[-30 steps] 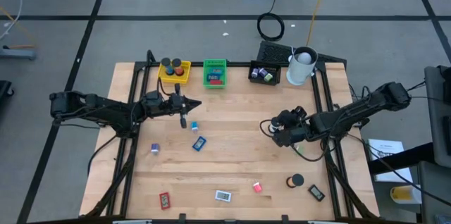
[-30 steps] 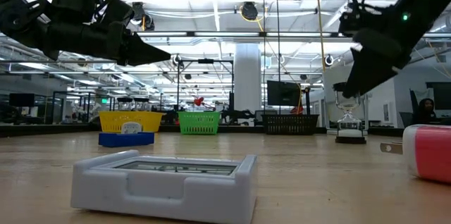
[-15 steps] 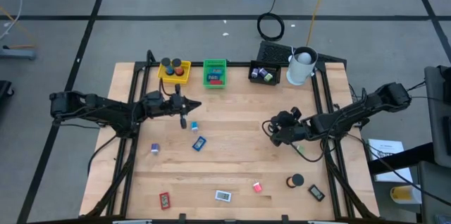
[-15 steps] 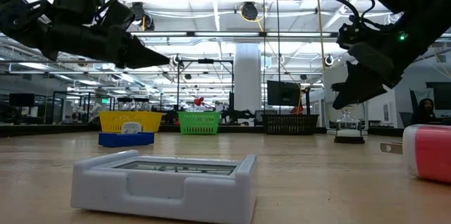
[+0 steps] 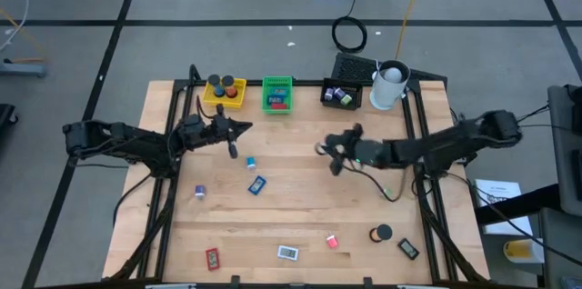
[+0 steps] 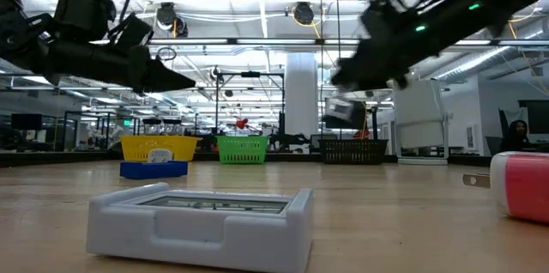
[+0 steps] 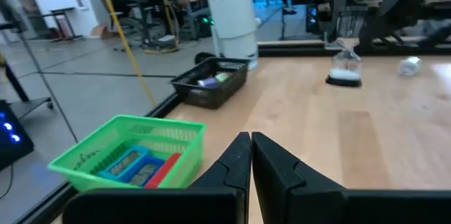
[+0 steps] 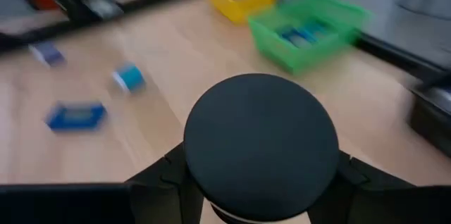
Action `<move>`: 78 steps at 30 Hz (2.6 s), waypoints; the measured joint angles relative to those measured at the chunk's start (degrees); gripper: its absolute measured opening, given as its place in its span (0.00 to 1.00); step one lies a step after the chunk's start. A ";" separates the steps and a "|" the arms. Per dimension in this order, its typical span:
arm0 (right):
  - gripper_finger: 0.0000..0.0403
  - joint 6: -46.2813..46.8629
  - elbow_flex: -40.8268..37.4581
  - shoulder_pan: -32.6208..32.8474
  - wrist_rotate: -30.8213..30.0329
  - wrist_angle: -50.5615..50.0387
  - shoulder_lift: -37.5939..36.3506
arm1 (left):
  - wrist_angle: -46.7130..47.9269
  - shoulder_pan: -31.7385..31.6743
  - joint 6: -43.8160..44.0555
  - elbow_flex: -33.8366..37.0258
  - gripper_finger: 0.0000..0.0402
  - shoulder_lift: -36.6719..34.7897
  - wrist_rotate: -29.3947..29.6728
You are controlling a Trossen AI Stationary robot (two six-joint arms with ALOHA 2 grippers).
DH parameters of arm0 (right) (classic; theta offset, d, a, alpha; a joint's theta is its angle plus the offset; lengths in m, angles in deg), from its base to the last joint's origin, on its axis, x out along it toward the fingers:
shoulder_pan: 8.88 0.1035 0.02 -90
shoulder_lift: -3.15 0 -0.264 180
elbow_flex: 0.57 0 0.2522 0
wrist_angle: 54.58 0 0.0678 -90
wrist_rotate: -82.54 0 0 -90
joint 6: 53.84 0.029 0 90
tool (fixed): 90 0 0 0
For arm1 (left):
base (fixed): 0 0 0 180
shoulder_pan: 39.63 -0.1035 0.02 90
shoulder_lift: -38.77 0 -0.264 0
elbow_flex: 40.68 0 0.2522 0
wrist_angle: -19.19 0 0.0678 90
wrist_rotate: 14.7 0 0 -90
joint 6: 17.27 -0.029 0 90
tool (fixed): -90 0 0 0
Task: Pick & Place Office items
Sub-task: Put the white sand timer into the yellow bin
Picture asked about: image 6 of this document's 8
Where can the small black monitor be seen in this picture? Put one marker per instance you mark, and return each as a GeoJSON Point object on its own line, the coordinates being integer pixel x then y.
{"type": "Point", "coordinates": [25, 121]}

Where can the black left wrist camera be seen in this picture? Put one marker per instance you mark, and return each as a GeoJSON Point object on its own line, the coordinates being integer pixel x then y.
{"type": "Point", "coordinates": [130, 32]}

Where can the silver ventilation duct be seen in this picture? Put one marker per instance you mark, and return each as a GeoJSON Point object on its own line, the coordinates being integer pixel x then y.
{"type": "Point", "coordinates": [472, 64]}

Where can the black rig frame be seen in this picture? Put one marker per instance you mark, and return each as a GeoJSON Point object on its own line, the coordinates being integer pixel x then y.
{"type": "Point", "coordinates": [251, 74]}

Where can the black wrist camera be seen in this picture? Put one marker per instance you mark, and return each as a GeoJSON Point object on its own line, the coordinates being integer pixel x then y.
{"type": "Point", "coordinates": [130, 32]}
{"type": "Point", "coordinates": [381, 7]}

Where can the pale cylindrical container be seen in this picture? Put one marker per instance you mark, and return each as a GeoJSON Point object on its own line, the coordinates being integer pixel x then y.
{"type": "Point", "coordinates": [418, 114]}

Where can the person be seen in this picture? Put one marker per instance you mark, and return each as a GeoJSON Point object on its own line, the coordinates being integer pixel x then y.
{"type": "Point", "coordinates": [517, 135]}

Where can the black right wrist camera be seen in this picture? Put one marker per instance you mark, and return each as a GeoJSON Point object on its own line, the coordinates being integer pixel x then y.
{"type": "Point", "coordinates": [381, 7]}

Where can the small red object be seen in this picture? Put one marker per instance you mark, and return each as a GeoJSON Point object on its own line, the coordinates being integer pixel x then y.
{"type": "Point", "coordinates": [242, 123]}

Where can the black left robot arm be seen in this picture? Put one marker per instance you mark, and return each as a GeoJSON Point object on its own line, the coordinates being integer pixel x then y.
{"type": "Point", "coordinates": [25, 45]}

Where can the yellow plastic basket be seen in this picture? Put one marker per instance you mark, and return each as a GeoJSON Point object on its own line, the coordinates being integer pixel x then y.
{"type": "Point", "coordinates": [158, 146]}

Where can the pink plug charger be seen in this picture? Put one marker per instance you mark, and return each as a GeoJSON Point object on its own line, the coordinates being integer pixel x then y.
{"type": "Point", "coordinates": [523, 187]}

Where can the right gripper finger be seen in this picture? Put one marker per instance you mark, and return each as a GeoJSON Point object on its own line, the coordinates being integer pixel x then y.
{"type": "Point", "coordinates": [356, 73]}

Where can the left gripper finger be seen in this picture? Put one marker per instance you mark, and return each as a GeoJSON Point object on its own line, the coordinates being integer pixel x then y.
{"type": "Point", "coordinates": [165, 79]}

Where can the black plastic basket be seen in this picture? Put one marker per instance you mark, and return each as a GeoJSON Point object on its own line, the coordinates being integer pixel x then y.
{"type": "Point", "coordinates": [354, 153]}

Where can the large dark wall screen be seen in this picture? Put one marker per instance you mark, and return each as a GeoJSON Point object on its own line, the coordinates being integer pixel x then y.
{"type": "Point", "coordinates": [536, 116]}

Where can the green plastic basket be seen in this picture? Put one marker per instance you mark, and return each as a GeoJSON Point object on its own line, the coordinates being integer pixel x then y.
{"type": "Point", "coordinates": [242, 148]}

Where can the black aluminium table frame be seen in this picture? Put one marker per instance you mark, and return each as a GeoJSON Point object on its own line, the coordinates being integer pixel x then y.
{"type": "Point", "coordinates": [25, 159]}

